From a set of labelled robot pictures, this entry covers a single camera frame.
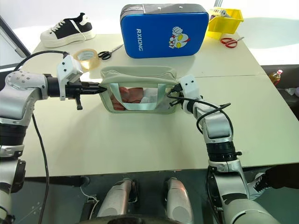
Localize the dark slanted frame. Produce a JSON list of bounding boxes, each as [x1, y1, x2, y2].
[[0, 15, 31, 62]]

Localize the clear packing tape roll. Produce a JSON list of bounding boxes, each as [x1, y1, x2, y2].
[[73, 48, 102, 71]]

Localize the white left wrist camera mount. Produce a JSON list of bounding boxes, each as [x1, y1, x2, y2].
[[57, 55, 84, 101]]

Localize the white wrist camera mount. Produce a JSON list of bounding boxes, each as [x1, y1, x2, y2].
[[178, 74, 204, 104], [57, 55, 84, 101]]

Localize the person's white black shoe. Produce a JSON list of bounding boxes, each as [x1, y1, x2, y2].
[[247, 172, 270, 199]]

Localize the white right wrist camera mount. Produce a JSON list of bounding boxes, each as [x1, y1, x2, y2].
[[178, 74, 204, 104]]

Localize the silver robot left leg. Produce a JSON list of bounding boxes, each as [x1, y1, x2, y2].
[[96, 178, 139, 220]]

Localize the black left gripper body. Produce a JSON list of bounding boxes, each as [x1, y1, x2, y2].
[[64, 80, 84, 111]]

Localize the silver robot leg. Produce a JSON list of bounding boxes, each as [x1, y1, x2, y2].
[[96, 178, 139, 220], [164, 177, 195, 224]]

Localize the blue RXIONG cartoon case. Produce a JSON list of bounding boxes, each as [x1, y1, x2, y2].
[[120, 4, 210, 59]]

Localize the white and black sneaker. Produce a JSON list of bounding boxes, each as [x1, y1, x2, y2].
[[40, 12, 97, 49]]

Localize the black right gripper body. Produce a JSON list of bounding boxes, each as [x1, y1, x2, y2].
[[176, 91, 188, 110]]

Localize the bottle of yellow liquid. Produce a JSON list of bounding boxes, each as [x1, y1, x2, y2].
[[268, 68, 285, 87]]

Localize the red items inside pouch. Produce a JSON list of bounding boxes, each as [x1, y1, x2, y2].
[[110, 86, 144, 111]]

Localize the silver robot right leg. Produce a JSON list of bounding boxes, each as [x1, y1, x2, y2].
[[164, 177, 195, 224]]

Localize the white floor cable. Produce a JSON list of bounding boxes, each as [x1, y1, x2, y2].
[[80, 186, 100, 207]]

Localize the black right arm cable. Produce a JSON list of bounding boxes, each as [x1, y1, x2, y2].
[[166, 85, 234, 140]]

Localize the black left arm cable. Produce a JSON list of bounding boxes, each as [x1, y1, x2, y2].
[[14, 50, 71, 224]]

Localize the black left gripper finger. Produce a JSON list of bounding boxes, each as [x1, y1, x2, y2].
[[80, 87, 108, 95], [80, 81, 106, 91]]

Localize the white item inside pouch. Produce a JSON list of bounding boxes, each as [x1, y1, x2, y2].
[[141, 88, 162, 104]]

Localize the person's black trouser leg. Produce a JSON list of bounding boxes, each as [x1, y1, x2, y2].
[[264, 166, 299, 190]]

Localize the yellow plastic bin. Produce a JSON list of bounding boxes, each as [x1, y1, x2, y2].
[[207, 7, 244, 40]]

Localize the black handled scissors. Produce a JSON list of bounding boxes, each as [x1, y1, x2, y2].
[[97, 43, 125, 61]]

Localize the black table frame bar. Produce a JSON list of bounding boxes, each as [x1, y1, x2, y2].
[[24, 175, 91, 188]]

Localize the red handled scissors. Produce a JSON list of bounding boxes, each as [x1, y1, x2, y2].
[[220, 36, 245, 49]]

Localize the beige transparent pouch bag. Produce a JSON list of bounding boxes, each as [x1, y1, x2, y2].
[[100, 65, 180, 115]]

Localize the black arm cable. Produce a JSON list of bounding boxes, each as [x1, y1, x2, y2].
[[166, 85, 234, 140], [14, 50, 71, 224]]

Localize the crumpled white tissue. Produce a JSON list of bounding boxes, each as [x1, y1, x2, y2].
[[284, 87, 299, 97]]

